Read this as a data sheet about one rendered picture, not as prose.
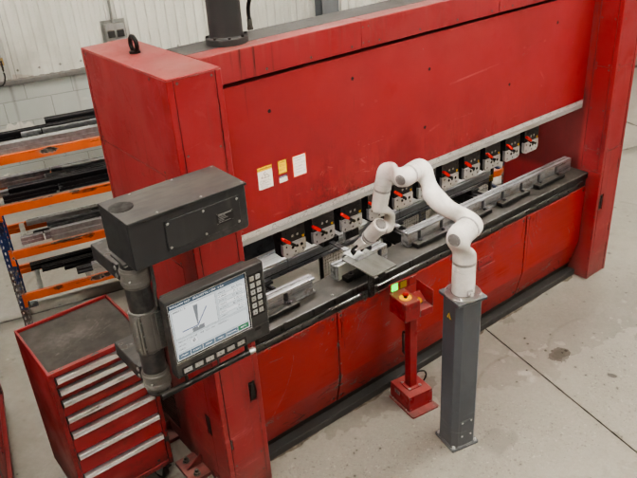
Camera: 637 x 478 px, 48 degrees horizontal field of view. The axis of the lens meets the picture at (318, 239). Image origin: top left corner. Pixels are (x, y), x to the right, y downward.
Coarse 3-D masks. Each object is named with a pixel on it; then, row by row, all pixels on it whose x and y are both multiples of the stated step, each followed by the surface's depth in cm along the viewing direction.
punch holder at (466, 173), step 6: (480, 150) 446; (462, 156) 439; (468, 156) 441; (474, 156) 444; (462, 162) 441; (468, 162) 443; (474, 162) 446; (462, 168) 443; (468, 168) 444; (462, 174) 444; (468, 174) 446; (474, 174) 450
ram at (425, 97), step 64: (576, 0) 456; (320, 64) 344; (384, 64) 370; (448, 64) 401; (512, 64) 437; (576, 64) 481; (256, 128) 332; (320, 128) 357; (384, 128) 386; (448, 128) 420; (256, 192) 345; (320, 192) 372
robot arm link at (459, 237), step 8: (456, 224) 342; (464, 224) 341; (472, 224) 343; (448, 232) 341; (456, 232) 338; (464, 232) 338; (472, 232) 341; (448, 240) 341; (456, 240) 338; (464, 240) 338; (472, 240) 344; (456, 248) 343; (464, 248) 341; (472, 248) 353; (456, 256) 350; (464, 256) 347; (472, 256) 348; (456, 264) 352; (464, 264) 350; (472, 264) 351
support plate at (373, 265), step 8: (368, 256) 404; (376, 256) 403; (352, 264) 398; (360, 264) 397; (368, 264) 396; (376, 264) 396; (384, 264) 395; (392, 264) 395; (368, 272) 388; (376, 272) 388
